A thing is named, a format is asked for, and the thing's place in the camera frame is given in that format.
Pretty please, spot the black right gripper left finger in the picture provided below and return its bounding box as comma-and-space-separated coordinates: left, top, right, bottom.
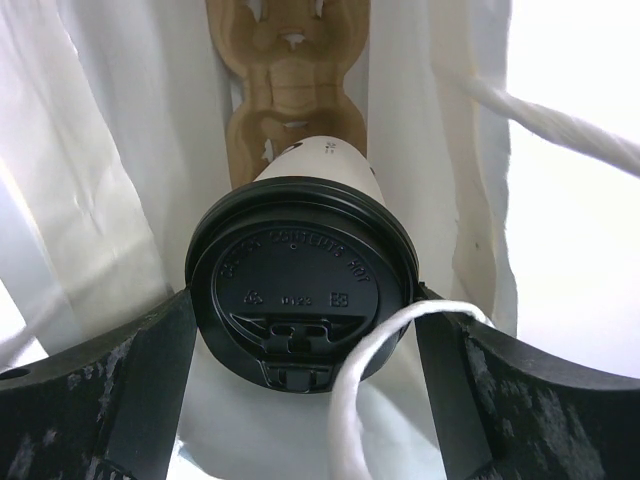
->
1, 291, 196, 479

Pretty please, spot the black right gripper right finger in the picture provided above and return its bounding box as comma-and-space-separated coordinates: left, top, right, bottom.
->
415, 313, 639, 479

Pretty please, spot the black cup lid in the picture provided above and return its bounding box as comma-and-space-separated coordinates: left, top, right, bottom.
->
185, 177, 419, 394

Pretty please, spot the light blue paper bag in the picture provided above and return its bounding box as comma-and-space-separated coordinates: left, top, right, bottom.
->
0, 0, 640, 480

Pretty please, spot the white paper cup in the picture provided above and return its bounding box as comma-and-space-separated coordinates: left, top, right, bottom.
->
255, 136, 385, 205

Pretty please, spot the brown cardboard cup carrier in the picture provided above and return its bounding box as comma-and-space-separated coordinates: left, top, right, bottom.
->
206, 1, 370, 188

